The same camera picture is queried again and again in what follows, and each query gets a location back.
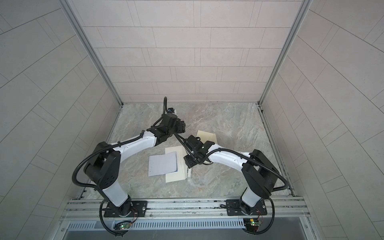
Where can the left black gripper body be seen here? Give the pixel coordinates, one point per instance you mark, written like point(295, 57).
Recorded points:
point(178, 128)

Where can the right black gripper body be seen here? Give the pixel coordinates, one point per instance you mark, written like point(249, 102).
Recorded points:
point(192, 159)

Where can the yellow manila envelope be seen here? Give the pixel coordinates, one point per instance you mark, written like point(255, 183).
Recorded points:
point(205, 136)

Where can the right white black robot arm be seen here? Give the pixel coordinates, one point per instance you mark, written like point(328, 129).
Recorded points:
point(260, 174)

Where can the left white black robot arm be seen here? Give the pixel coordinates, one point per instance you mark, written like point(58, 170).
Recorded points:
point(103, 165)

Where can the cream white envelope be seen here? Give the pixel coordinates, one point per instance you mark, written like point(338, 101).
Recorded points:
point(182, 168)

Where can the white paper sheet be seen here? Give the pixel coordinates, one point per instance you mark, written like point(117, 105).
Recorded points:
point(162, 164)

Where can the white ventilation grille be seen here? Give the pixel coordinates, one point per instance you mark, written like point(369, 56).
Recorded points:
point(164, 224)

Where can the right circuit board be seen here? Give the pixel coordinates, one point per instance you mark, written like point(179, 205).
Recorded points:
point(252, 225)

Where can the circuit board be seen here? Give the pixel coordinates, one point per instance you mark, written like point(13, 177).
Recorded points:
point(252, 225)
point(122, 226)

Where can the left circuit board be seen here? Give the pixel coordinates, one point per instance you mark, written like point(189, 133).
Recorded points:
point(122, 226)

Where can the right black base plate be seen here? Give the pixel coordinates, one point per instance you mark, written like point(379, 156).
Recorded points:
point(238, 208)

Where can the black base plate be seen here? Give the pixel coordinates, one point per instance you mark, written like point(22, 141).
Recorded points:
point(238, 208)
point(133, 209)

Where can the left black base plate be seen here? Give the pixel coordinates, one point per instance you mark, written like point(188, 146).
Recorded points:
point(133, 209)

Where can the aluminium mounting rail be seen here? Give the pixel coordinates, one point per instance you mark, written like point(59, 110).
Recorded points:
point(193, 208)

